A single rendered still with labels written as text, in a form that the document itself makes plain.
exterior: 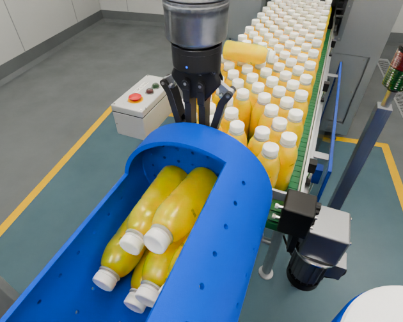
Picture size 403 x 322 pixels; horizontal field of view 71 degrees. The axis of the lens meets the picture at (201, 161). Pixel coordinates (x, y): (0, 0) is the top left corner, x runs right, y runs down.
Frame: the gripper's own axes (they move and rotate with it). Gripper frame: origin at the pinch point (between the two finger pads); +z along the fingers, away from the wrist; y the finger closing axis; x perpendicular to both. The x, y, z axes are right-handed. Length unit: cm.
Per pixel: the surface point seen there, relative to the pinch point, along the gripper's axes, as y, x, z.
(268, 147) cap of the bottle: -11.9, -14.8, 8.2
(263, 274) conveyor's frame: -21, -40, 115
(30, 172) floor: 160, -52, 116
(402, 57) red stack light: -36, -40, -8
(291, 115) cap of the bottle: -14.7, -31.5, 8.6
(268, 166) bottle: -13.1, -12.8, 12.1
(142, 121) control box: 22.3, -14.2, 9.1
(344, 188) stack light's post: -38, -40, 38
